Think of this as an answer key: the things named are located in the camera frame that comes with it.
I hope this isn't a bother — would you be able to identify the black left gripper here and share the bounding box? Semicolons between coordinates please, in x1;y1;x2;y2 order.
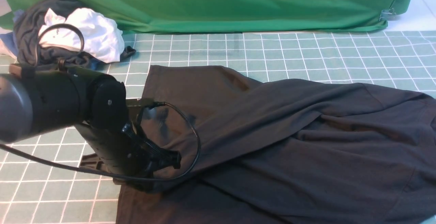
74;124;181;178

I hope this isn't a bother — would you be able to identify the dark gray long-sleeve top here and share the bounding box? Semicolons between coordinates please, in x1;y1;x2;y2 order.
116;65;435;224

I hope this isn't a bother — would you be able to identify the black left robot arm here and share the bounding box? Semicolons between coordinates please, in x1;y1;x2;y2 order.
1;64;181;190

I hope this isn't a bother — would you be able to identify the teal grid table mat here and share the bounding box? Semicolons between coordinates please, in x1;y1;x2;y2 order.
0;31;436;224

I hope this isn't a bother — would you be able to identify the white crumpled garment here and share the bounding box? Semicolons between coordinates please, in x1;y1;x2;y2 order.
38;8;125;64

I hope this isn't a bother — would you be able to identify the dark gray crumpled garment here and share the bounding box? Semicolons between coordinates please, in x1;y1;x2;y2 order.
17;0;136;69

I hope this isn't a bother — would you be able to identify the green backdrop cloth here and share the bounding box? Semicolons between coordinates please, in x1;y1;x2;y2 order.
6;0;411;33

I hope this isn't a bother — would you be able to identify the metal binder clip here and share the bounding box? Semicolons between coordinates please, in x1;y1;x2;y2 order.
379;8;397;21

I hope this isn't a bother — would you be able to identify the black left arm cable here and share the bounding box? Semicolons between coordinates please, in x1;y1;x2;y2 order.
0;23;201;183

